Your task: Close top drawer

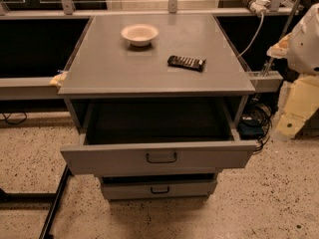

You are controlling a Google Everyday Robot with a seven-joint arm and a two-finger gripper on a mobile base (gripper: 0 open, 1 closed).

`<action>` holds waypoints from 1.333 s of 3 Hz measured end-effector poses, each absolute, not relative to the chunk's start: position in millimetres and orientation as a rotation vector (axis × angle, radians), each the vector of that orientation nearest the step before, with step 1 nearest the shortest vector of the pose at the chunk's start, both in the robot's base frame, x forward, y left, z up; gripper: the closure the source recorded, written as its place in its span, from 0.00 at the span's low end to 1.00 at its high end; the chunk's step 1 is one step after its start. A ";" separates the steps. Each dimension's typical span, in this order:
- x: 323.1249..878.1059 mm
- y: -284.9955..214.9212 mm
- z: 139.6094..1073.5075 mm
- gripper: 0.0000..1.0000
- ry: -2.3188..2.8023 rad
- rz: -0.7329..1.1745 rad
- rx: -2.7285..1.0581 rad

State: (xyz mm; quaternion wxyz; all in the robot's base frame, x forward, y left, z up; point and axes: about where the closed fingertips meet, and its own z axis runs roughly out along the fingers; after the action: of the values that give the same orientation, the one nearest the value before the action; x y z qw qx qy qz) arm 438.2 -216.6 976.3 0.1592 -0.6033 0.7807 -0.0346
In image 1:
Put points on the grey top drawer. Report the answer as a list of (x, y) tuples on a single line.
[(158, 137)]

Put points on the grey drawer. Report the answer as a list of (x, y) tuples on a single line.
[(158, 186), (158, 137)]

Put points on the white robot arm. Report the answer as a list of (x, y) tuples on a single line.
[(298, 101)]

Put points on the grey drawer cabinet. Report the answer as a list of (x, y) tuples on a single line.
[(107, 68)]

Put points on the grey bottom drawer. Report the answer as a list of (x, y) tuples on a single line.
[(158, 186)]

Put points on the black snack bar package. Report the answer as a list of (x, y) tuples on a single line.
[(186, 63)]

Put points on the white bowl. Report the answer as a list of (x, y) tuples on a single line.
[(140, 35)]

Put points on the yellow foam piece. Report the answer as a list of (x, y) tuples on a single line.
[(58, 80)]

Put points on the white power strip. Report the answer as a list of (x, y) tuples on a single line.
[(256, 6)]

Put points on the metal diagonal rod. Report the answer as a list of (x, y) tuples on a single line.
[(282, 30)]

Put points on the dark blue box with cables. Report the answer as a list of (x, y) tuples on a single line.
[(250, 129)]

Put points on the grey horizontal rail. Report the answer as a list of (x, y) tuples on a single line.
[(18, 89)]

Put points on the black floor frame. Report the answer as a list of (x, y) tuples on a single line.
[(34, 201)]

